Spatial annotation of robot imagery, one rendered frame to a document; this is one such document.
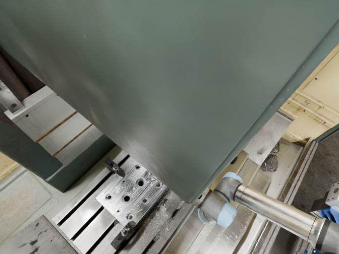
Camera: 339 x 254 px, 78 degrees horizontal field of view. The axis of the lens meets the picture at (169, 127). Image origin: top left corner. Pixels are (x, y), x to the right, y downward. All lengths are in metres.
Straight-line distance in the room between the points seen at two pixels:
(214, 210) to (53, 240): 1.03
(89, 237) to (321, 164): 2.42
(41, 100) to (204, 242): 1.07
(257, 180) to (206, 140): 1.37
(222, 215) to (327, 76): 1.03
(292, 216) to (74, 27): 0.75
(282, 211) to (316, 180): 1.93
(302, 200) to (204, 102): 2.42
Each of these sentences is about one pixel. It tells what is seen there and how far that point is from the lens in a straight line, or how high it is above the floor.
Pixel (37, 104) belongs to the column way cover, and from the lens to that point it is 0.89.
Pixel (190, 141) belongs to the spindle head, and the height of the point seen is 1.85.
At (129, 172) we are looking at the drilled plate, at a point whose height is 0.99.
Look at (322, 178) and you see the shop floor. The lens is 2.78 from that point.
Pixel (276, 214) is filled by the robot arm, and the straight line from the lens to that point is 0.81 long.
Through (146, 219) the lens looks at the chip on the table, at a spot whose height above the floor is 0.90.
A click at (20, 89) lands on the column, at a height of 1.45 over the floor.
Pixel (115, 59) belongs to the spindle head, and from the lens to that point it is 0.22.
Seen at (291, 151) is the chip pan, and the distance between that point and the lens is 1.83.
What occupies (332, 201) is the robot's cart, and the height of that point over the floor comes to 0.95.
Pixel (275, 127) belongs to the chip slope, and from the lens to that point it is 1.68.
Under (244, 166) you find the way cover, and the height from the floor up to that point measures 0.72.
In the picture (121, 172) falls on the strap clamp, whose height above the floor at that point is 1.01.
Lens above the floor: 2.04
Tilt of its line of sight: 59 degrees down
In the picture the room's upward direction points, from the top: 8 degrees clockwise
